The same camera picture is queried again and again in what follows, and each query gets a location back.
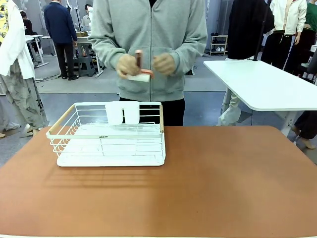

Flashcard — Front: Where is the grey step stool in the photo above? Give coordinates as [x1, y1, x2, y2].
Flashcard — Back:
[77, 56, 96, 77]

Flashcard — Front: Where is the person in grey hoodie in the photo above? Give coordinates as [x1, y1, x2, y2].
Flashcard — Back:
[88, 0, 208, 126]

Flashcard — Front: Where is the person's right hand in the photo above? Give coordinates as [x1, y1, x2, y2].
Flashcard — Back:
[115, 54, 141, 79]

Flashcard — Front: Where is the man in navy jacket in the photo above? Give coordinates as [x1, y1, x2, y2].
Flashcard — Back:
[44, 0, 80, 81]

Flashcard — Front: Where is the figure in camouflage trousers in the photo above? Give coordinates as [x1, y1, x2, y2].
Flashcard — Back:
[0, 0, 49, 138]

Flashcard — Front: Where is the pink handled lint roller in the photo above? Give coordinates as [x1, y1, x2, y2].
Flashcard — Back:
[126, 49, 155, 83]

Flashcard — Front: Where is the black stand pole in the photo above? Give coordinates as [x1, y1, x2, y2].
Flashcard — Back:
[253, 0, 272, 61]

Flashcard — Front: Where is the white side table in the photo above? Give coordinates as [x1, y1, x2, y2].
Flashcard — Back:
[203, 60, 317, 137]

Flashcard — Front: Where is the white workbench desk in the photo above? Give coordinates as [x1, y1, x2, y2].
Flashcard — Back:
[42, 35, 104, 77]

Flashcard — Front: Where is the white wire dish rack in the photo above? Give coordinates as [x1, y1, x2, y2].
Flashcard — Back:
[46, 101, 166, 167]

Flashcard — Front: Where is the white plastic utensil holder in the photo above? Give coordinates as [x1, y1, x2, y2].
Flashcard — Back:
[105, 101, 141, 125]

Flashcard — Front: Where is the person in dark trousers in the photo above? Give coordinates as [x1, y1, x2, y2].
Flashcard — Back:
[289, 111, 317, 150]

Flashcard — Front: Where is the seated man in light shirt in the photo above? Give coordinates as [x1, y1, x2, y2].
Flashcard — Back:
[81, 3, 93, 27]

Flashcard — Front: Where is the seated person in black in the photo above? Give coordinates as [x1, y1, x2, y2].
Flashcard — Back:
[20, 10, 42, 54]

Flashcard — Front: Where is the person's left hand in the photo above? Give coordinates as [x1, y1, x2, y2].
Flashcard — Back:
[152, 53, 176, 76]

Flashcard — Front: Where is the grey sleeved right forearm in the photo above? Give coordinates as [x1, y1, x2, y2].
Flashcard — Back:
[88, 37, 124, 72]

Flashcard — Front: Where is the grey sleeved left forearm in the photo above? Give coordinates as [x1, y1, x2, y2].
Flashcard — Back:
[170, 41, 208, 73]

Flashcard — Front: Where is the white shoe rack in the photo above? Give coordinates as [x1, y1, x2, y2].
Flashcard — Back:
[210, 34, 228, 56]

